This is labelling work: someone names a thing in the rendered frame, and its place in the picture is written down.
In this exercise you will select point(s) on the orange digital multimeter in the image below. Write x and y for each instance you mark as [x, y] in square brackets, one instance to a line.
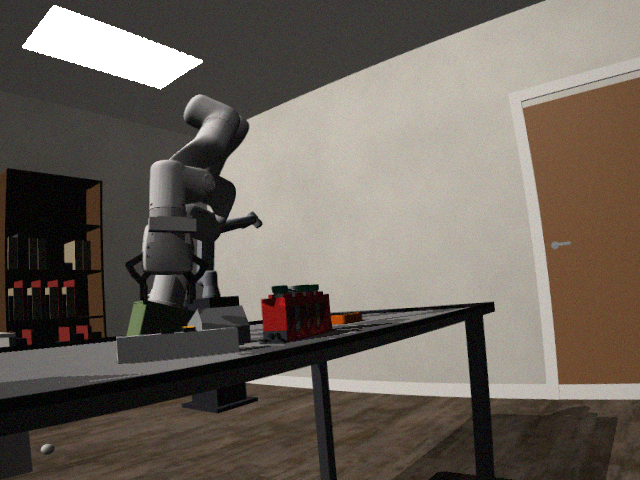
[344, 319]

